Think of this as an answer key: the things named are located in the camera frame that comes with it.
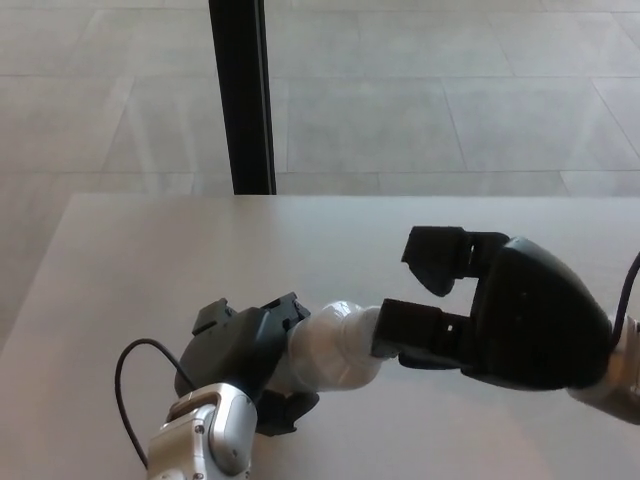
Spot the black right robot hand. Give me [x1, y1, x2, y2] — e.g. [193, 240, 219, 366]
[370, 225, 617, 392]

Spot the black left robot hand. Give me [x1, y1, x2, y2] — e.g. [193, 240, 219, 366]
[174, 290, 321, 437]

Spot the white plastic bottle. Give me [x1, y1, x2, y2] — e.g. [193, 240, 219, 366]
[267, 299, 387, 397]

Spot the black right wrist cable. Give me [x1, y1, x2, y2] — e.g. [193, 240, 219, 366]
[612, 252, 640, 347]

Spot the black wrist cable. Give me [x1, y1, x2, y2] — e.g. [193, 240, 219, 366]
[114, 338, 199, 469]
[612, 252, 640, 347]

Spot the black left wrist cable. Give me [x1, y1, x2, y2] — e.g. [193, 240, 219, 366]
[114, 338, 199, 469]

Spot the black vertical window post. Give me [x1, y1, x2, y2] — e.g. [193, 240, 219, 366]
[207, 0, 277, 195]

